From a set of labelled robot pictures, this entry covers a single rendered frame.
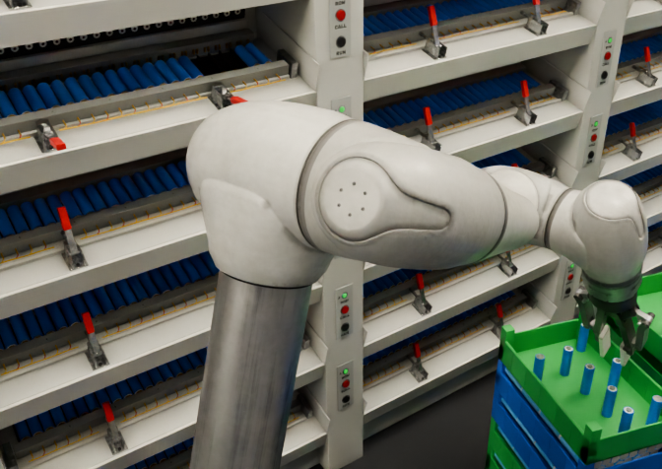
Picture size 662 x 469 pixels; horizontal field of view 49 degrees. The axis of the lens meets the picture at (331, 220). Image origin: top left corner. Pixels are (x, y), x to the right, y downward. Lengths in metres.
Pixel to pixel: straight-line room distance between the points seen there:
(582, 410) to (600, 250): 0.44
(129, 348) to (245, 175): 0.65
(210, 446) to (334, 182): 0.35
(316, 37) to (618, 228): 0.54
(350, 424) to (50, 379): 0.69
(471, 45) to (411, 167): 0.87
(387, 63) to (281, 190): 0.69
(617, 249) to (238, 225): 0.60
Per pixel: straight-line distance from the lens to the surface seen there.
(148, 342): 1.29
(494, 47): 1.46
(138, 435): 1.41
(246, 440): 0.80
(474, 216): 0.64
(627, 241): 1.11
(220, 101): 1.14
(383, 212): 0.57
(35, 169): 1.07
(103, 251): 1.18
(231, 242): 0.72
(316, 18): 1.18
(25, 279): 1.16
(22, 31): 1.02
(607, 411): 1.45
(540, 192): 1.15
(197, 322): 1.31
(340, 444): 1.69
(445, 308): 1.66
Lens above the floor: 1.30
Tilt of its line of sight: 29 degrees down
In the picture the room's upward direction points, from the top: 1 degrees counter-clockwise
